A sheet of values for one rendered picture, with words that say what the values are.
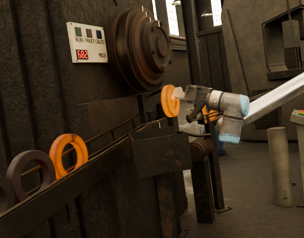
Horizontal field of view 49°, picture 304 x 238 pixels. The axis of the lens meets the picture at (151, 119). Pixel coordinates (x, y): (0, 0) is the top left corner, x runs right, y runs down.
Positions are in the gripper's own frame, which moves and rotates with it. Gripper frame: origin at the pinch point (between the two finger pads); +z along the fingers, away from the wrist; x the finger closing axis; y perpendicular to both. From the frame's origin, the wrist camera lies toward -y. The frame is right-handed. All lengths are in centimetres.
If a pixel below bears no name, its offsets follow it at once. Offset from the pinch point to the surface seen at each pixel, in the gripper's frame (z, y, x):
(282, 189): -55, -60, -77
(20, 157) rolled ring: 17, -15, 75
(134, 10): 31, 40, -11
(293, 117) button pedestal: -53, -12, -76
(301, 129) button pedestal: -59, -20, -83
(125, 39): 26.5, 24.6, 2.6
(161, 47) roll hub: 16.1, 22.4, -18.0
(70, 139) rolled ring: 17, -14, 52
